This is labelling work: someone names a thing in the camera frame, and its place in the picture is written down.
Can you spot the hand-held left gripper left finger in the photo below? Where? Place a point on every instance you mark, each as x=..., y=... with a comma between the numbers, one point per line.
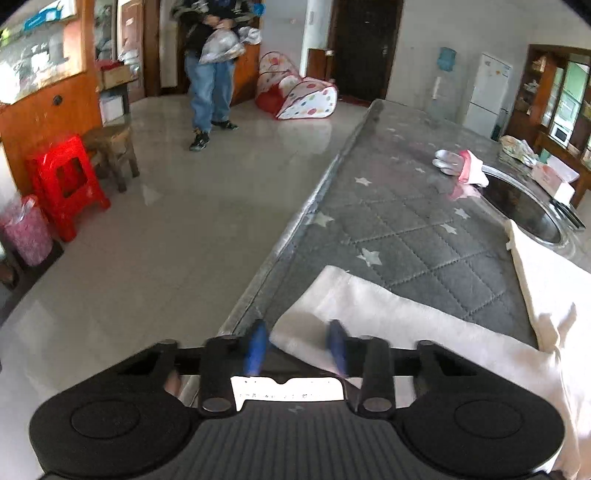
x=255, y=350

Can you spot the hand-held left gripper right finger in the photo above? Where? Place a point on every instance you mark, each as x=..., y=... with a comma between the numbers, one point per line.
x=337, y=350

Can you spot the white shirt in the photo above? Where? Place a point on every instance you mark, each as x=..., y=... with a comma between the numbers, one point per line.
x=415, y=323

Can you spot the grey star quilted table cover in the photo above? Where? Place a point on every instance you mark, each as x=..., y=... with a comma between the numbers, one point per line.
x=406, y=221

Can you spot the pink white glove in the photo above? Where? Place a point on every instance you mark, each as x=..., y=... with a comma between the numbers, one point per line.
x=461, y=166

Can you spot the round black induction cooktop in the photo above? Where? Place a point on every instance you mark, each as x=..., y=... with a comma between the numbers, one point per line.
x=521, y=203

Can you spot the spotted play tent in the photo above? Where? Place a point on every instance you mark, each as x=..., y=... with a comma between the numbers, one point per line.
x=300, y=97

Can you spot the wooden stool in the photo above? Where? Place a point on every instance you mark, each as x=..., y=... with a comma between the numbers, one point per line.
x=111, y=138

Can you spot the pink waste bin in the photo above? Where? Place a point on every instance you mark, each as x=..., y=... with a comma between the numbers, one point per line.
x=27, y=230

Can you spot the crumpled floral cloth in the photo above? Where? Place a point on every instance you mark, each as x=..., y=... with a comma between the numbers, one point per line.
x=517, y=148

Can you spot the wooden shelf cabinet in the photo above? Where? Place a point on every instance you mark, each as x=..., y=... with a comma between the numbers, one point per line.
x=247, y=78

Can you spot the white water dispenser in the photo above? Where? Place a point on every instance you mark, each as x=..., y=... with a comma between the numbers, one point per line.
x=441, y=97

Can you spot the red plastic stool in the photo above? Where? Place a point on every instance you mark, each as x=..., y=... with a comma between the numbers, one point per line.
x=60, y=157

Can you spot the white pink tissue box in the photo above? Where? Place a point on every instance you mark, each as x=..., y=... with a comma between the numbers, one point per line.
x=554, y=180

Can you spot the white storage box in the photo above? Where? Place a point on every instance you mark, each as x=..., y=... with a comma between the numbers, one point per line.
x=113, y=106

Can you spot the small wooden shoe cabinet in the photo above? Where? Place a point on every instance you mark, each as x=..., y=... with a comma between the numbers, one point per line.
x=321, y=64

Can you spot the white refrigerator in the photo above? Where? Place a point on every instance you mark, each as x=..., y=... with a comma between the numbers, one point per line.
x=487, y=97

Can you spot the dark wooden door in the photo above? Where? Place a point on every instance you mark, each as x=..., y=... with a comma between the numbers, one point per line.
x=364, y=50

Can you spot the clear plastic bag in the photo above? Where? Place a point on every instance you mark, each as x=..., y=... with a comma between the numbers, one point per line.
x=221, y=46

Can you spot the cardboard box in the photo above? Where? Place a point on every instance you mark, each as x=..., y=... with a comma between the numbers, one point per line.
x=115, y=76

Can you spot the white microwave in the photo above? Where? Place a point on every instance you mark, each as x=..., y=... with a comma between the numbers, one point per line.
x=562, y=134

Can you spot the wooden glass display cabinet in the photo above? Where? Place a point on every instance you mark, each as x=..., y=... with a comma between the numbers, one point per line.
x=531, y=106

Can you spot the wooden glass display counter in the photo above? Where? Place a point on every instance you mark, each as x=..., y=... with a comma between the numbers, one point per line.
x=41, y=110

